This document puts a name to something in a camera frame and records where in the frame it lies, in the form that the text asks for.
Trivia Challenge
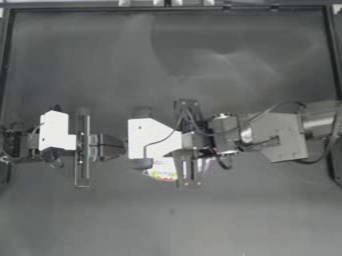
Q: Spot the clear bag with pink zip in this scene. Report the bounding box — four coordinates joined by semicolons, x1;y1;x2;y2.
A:
144;156;218;183

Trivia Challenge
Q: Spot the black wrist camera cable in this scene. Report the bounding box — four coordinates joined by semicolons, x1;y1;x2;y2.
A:
141;108;186;159

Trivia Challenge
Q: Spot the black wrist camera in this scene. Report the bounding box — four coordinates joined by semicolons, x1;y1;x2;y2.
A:
129;157;156;172
41;148;65;169

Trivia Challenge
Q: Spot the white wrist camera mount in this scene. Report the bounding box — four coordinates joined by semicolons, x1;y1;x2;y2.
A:
37;109;77;152
127;118;184;161

